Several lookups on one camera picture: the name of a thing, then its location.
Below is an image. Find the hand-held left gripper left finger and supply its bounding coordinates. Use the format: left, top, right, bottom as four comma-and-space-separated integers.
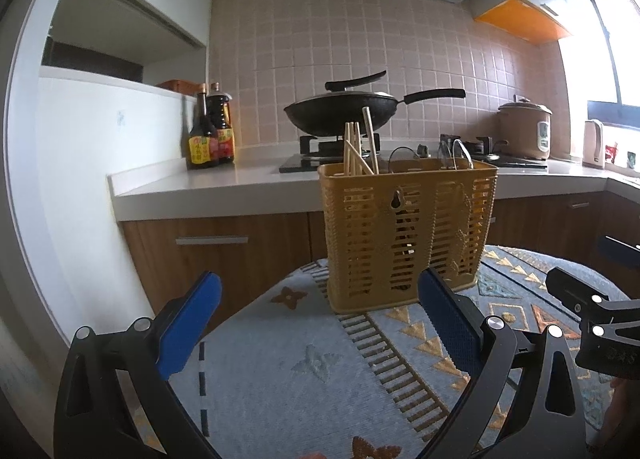
54, 270, 222, 459

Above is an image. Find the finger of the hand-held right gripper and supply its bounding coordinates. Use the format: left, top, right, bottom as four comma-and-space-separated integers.
545, 266, 640, 381
596, 235, 640, 266

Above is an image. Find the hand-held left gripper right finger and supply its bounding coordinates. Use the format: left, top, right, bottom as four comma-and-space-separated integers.
417, 267, 587, 459

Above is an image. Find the yellow plastic utensil basket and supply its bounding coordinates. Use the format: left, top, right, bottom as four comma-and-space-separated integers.
318, 159, 499, 315

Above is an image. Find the dark long-handled utensil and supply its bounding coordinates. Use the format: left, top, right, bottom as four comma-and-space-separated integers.
439, 135, 474, 172

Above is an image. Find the wooden kitchen cabinet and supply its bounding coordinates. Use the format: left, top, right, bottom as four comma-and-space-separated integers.
120, 190, 640, 335

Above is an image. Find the pale electric kettle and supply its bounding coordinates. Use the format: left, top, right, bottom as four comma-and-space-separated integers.
582, 119, 606, 169

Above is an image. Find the blue patterned table cloth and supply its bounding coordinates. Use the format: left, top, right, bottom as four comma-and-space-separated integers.
197, 245, 633, 459

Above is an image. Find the white kitchen countertop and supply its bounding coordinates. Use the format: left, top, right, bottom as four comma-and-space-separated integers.
107, 145, 640, 223

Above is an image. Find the beige rice cooker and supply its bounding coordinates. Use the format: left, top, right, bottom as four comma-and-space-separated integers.
496, 96, 554, 161

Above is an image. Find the yellow-label soy sauce bottle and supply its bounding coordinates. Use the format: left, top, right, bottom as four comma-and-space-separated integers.
187, 84, 219, 170

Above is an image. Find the window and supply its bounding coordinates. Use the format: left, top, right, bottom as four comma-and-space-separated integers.
554, 0, 640, 130

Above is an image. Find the black gas stove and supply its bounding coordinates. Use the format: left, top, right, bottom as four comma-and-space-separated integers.
278, 134, 549, 175

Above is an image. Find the brown wooden box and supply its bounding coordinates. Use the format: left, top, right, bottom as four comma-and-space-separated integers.
156, 79, 202, 92

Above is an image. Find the black wok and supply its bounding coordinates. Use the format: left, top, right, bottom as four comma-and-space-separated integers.
283, 88, 467, 138

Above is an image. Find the black wok lid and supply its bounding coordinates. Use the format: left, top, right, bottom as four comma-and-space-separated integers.
287, 70, 401, 106

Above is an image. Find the orange wall cabinet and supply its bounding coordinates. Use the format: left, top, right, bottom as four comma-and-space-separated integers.
472, 0, 574, 45

